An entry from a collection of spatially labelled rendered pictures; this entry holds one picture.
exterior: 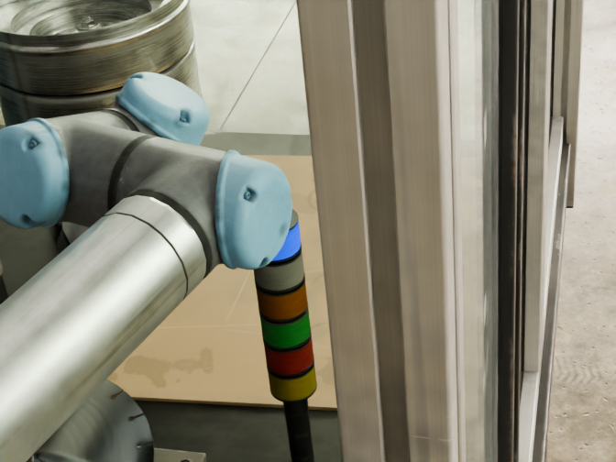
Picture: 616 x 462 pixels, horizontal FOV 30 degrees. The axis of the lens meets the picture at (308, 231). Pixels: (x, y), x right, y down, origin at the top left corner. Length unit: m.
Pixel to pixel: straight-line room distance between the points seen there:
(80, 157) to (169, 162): 0.07
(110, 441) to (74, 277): 0.44
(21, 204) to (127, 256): 0.14
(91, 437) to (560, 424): 1.50
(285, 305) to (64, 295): 0.37
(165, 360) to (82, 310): 0.83
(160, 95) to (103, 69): 0.67
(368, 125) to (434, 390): 0.11
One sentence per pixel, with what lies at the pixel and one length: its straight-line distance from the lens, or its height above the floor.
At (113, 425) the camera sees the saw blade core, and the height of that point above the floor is 0.95.
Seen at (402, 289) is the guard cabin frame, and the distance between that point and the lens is 0.41.
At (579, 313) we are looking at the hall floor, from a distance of 2.77.
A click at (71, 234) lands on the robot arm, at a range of 0.96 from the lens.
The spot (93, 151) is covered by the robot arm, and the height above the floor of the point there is 1.31.
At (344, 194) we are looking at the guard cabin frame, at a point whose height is 1.48.
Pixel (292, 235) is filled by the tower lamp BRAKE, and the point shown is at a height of 1.15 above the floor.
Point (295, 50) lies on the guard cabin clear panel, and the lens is 1.96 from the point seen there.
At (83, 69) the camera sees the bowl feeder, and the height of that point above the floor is 1.06.
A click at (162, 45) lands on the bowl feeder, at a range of 1.61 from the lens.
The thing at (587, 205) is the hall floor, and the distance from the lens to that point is 3.15.
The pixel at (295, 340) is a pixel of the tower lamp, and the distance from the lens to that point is 1.04.
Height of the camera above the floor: 1.69
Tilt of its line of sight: 33 degrees down
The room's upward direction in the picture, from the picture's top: 6 degrees counter-clockwise
